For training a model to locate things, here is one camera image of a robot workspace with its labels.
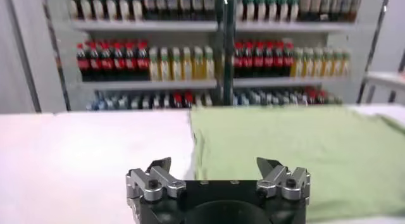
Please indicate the light green t-shirt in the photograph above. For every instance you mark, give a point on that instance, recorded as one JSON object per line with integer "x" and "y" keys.
{"x": 284, "y": 149}

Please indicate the beige-label dark drink bottle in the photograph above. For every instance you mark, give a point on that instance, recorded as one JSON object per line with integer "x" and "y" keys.
{"x": 315, "y": 7}
{"x": 304, "y": 7}

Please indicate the glass cooler door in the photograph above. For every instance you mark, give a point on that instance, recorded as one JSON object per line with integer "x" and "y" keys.
{"x": 376, "y": 38}
{"x": 41, "y": 54}

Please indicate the white beverage cooler cabinet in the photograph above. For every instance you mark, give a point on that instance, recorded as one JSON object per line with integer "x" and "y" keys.
{"x": 190, "y": 37}

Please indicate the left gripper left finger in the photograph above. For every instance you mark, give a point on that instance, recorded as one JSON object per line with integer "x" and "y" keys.
{"x": 155, "y": 181}

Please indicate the red-cap cola bottle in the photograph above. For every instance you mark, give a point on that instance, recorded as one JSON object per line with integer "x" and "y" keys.
{"x": 83, "y": 64}
{"x": 119, "y": 64}
{"x": 288, "y": 60}
{"x": 143, "y": 64}
{"x": 130, "y": 64}
{"x": 106, "y": 64}
{"x": 94, "y": 64}
{"x": 238, "y": 60}
{"x": 258, "y": 60}
{"x": 248, "y": 60}
{"x": 268, "y": 60}
{"x": 278, "y": 60}

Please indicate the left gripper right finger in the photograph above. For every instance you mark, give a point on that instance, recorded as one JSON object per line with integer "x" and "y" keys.
{"x": 284, "y": 181}

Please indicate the white cooler shelf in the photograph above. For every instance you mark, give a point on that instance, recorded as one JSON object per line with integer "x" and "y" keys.
{"x": 291, "y": 82}
{"x": 148, "y": 84}
{"x": 294, "y": 26}
{"x": 142, "y": 26}

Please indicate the yellow tea bottle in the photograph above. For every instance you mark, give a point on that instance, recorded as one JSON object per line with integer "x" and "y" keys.
{"x": 326, "y": 64}
{"x": 153, "y": 65}
{"x": 297, "y": 64}
{"x": 345, "y": 64}
{"x": 197, "y": 65}
{"x": 336, "y": 64}
{"x": 307, "y": 64}
{"x": 316, "y": 64}
{"x": 164, "y": 65}
{"x": 175, "y": 65}
{"x": 186, "y": 65}
{"x": 209, "y": 65}

